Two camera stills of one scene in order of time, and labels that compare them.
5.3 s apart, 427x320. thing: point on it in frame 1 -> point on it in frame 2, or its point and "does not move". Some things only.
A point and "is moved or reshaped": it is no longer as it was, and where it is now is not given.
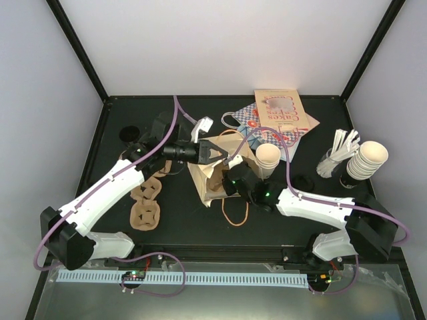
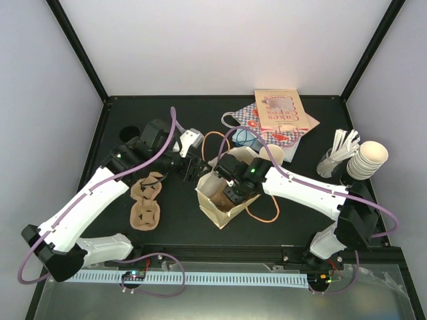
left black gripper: (204, 147) -> (189, 172)
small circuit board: (134, 275) does not move
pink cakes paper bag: (281, 109) does not move
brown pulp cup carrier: (215, 182) -> (222, 201)
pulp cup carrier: (145, 213) does not move
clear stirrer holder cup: (325, 167) does not move
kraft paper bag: (208, 176) is moved or reshaped
